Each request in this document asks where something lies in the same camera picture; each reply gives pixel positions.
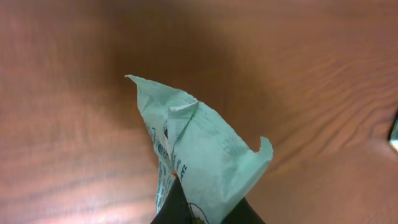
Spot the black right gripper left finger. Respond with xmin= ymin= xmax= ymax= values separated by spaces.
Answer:
xmin=150 ymin=178 xmax=192 ymax=224

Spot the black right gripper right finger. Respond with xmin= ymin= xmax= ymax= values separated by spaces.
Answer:
xmin=221 ymin=197 xmax=266 ymax=224

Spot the mint green snack packet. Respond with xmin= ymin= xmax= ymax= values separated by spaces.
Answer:
xmin=128 ymin=75 xmax=273 ymax=223

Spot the green Kleenex tissue pack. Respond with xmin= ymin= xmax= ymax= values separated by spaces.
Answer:
xmin=388 ymin=113 xmax=398 ymax=152

